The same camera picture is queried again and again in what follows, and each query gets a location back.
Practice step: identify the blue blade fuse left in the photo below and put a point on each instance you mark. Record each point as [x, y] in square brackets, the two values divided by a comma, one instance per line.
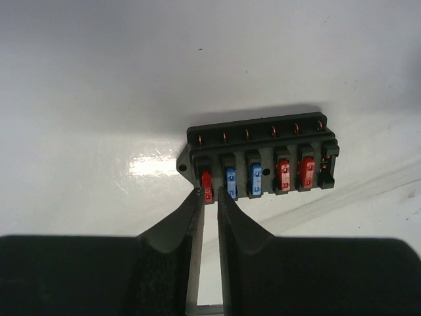
[231, 185]

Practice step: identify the red blade fuse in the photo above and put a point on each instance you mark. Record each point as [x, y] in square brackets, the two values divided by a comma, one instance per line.
[306, 172]
[284, 177]
[206, 183]

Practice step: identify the blue blade fuse right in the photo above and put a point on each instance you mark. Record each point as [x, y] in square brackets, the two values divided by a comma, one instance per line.
[255, 177]

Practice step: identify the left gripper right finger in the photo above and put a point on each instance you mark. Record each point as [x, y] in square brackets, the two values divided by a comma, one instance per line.
[264, 274]

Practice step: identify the black fuse box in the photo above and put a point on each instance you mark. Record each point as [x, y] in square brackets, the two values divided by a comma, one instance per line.
[238, 144]

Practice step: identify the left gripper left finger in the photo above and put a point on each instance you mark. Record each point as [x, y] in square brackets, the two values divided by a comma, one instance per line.
[154, 273]

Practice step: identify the blue blade fuse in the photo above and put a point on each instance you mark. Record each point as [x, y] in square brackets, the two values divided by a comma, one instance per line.
[255, 177]
[231, 185]

